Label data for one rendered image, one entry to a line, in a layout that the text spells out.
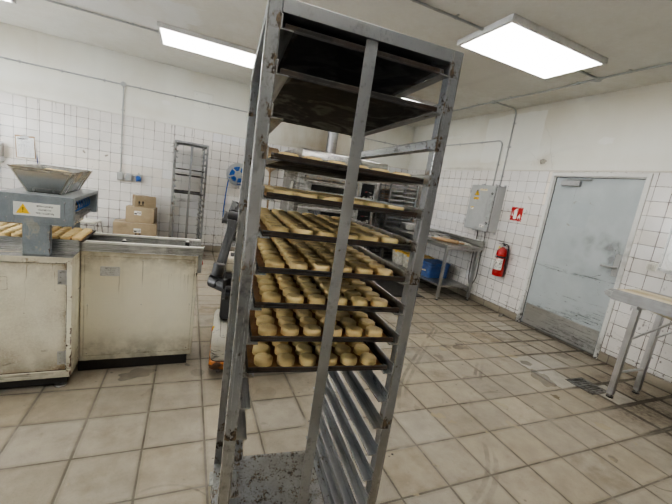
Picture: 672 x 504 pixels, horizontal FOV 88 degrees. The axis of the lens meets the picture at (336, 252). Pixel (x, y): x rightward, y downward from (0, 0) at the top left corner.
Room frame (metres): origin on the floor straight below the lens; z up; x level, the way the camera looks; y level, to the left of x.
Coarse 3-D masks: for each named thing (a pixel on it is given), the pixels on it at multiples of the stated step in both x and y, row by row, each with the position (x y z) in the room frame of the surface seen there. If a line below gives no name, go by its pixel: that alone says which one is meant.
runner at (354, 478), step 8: (328, 408) 1.36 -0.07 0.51; (328, 416) 1.33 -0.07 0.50; (328, 424) 1.28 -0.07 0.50; (336, 424) 1.25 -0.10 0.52; (336, 432) 1.23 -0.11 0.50; (336, 440) 1.19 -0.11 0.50; (344, 440) 1.16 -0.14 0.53; (344, 448) 1.15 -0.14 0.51; (344, 456) 1.11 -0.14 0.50; (344, 464) 1.08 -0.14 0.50; (352, 464) 1.06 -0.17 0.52; (352, 472) 1.05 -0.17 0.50; (352, 480) 1.01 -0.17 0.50; (360, 480) 0.99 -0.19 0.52; (352, 488) 0.98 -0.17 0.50; (360, 488) 0.98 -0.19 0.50; (360, 496) 0.96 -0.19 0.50; (368, 496) 0.93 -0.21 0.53
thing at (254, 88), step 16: (256, 96) 1.38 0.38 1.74; (240, 192) 1.37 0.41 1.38; (240, 208) 1.37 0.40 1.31; (240, 224) 1.37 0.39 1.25; (240, 240) 1.37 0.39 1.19; (240, 256) 1.38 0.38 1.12; (224, 368) 1.37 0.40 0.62; (224, 384) 1.37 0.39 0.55; (224, 400) 1.37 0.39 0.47; (224, 416) 1.38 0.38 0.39
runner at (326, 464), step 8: (320, 440) 1.40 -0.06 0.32; (320, 448) 1.35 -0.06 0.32; (320, 456) 1.31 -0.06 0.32; (328, 456) 1.28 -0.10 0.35; (328, 464) 1.27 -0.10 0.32; (328, 472) 1.23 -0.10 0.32; (328, 480) 1.19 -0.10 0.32; (336, 480) 1.17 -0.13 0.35; (336, 488) 1.15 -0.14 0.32; (336, 496) 1.12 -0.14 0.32
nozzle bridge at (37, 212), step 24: (0, 192) 1.78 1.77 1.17; (24, 192) 1.87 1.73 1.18; (72, 192) 2.20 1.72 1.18; (96, 192) 2.51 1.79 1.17; (0, 216) 1.78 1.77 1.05; (24, 216) 1.82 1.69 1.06; (48, 216) 1.87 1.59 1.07; (72, 216) 1.92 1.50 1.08; (24, 240) 1.82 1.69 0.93; (48, 240) 1.87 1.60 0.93
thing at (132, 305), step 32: (96, 256) 2.13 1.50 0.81; (128, 256) 2.21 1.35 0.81; (160, 256) 2.29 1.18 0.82; (192, 256) 2.38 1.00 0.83; (96, 288) 2.13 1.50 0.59; (128, 288) 2.21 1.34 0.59; (160, 288) 2.29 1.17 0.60; (192, 288) 2.38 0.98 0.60; (96, 320) 2.13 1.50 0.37; (128, 320) 2.21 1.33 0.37; (160, 320) 2.30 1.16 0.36; (192, 320) 2.39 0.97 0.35; (96, 352) 2.13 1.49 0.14; (128, 352) 2.21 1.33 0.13; (160, 352) 2.31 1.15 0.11
